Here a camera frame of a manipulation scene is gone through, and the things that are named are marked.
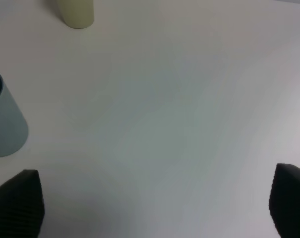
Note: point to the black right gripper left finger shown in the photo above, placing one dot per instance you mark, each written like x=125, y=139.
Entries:
x=22, y=207

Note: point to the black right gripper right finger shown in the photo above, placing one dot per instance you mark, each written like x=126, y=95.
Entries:
x=284, y=200

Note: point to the teal blue plastic cup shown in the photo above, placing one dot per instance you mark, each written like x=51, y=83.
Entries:
x=13, y=126

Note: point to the pale green plastic cup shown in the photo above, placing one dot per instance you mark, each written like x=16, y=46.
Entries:
x=77, y=14

